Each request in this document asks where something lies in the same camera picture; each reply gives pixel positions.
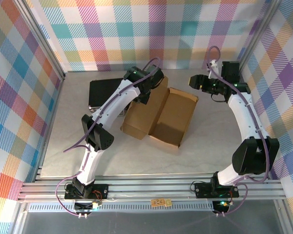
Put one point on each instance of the brown cardboard paper box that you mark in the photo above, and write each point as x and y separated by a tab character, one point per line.
173	114

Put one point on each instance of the black ribbed aluminium case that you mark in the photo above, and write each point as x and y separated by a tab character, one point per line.
100	92

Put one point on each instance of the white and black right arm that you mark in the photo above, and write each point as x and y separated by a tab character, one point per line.
244	117

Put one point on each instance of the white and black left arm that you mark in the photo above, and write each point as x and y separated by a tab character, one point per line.
117	102

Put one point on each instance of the wide aluminium extrusion beam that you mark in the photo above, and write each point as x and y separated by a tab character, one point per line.
149	185

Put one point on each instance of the small black controller board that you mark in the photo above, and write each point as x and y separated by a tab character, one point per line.
221	206
84	206

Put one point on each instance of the small plain yellow tag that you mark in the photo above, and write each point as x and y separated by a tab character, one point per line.
168	202

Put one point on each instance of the small brown printed tag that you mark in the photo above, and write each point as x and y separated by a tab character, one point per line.
157	202

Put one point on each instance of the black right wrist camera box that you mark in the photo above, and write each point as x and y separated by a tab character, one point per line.
230	70

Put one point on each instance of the aluminium frame post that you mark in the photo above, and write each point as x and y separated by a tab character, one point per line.
258	31
41	41

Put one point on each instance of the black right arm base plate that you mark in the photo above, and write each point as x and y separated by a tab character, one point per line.
202	189

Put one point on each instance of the aluminium frame side rail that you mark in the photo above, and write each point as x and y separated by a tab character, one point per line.
51	122

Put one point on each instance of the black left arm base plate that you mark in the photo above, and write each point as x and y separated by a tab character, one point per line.
100	190

